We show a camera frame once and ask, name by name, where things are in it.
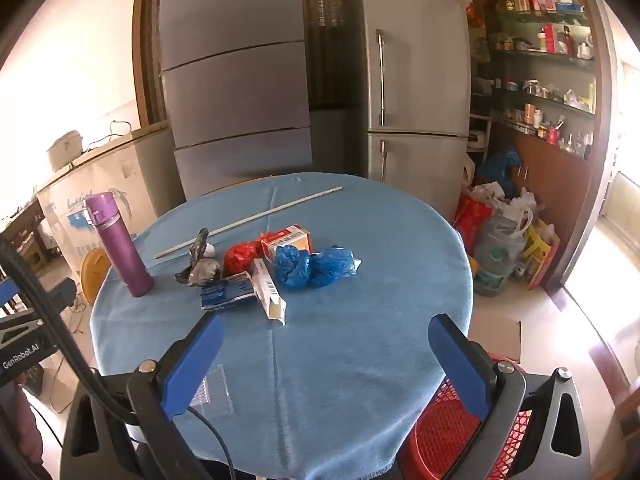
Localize person's left forearm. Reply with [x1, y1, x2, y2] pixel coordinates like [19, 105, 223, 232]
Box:
[0, 385, 51, 480]

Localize clear plastic packet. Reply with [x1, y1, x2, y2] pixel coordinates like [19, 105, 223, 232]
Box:
[192, 364, 233, 418]

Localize white long carton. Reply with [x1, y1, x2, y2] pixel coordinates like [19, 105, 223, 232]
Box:
[249, 258, 288, 325]

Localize long white stick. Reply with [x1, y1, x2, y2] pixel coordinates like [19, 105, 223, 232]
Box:
[154, 186, 344, 260]

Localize yellow printed bag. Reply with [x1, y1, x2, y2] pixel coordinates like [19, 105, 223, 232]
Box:
[520, 220, 561, 291]

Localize assorted shelf bottles and boxes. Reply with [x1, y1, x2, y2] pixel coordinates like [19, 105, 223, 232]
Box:
[480, 0, 598, 158]

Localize yellow round plastic cover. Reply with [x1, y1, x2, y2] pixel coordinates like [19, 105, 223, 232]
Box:
[80, 249, 113, 307]

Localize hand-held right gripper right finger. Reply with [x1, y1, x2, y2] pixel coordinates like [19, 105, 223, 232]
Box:
[427, 313, 593, 480]

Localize dark wooden table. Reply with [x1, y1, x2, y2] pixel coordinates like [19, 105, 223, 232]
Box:
[0, 199, 48, 273]

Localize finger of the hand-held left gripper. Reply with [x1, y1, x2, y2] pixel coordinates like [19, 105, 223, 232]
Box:
[42, 277, 79, 318]
[0, 276, 23, 312]

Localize large blue plastic bag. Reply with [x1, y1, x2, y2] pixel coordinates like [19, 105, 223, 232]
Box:
[475, 147, 523, 198]

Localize red plastic basket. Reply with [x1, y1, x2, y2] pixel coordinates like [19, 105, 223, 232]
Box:
[397, 352, 533, 480]

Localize purple insulated bottle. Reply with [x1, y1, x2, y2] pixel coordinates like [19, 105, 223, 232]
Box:
[84, 191, 155, 298]

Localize orange and red carton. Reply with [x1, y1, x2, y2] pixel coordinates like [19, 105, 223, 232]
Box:
[261, 225, 312, 261]

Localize grey three-door refrigerator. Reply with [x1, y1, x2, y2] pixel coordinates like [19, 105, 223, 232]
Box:
[159, 0, 313, 201]

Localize white rice cooker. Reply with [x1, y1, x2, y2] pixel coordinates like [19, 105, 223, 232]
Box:
[46, 131, 85, 171]

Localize wooden shelf cabinet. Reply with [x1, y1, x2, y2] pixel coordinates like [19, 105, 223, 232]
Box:
[467, 0, 613, 291]

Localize flat cardboard sheet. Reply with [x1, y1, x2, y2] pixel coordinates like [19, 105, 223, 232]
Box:
[467, 310, 522, 363]

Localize tall red gift box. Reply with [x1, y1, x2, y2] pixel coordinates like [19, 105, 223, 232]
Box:
[544, 24, 571, 55]

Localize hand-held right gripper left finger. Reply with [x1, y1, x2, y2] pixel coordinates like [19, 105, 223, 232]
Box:
[60, 312, 226, 480]

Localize silver two-door refrigerator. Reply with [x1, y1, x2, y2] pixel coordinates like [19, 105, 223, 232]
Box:
[355, 0, 471, 221]

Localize blue tablecloth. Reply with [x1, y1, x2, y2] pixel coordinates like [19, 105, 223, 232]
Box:
[90, 172, 474, 480]

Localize red plastic bag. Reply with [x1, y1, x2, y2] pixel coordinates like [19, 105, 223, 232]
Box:
[223, 232, 281, 278]

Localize white plastic bags bundle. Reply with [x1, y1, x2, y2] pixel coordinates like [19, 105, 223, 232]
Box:
[470, 182, 540, 233]

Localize black power cord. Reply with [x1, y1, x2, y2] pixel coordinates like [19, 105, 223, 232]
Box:
[87, 120, 132, 152]

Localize grey plastic bag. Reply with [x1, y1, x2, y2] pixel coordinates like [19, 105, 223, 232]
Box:
[175, 228, 223, 288]

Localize dark blue box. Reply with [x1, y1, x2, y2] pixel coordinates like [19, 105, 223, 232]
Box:
[200, 271, 257, 311]

